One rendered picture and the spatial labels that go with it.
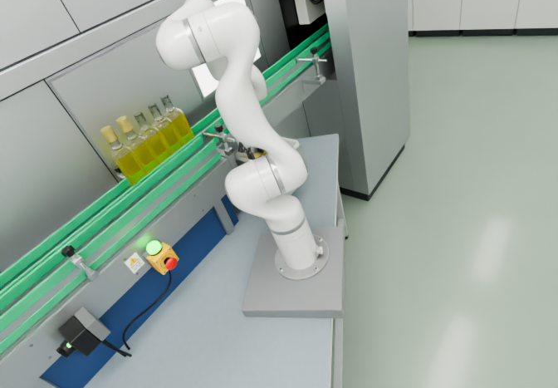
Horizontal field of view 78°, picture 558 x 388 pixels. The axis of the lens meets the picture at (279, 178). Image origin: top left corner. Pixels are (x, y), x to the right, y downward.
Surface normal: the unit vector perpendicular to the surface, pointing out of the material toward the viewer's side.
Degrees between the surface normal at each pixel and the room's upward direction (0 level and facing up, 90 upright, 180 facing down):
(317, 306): 3
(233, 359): 0
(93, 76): 90
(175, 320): 0
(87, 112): 90
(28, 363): 90
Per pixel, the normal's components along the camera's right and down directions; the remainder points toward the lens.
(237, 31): 0.22, 0.43
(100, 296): 0.77, 0.23
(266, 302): -0.29, -0.75
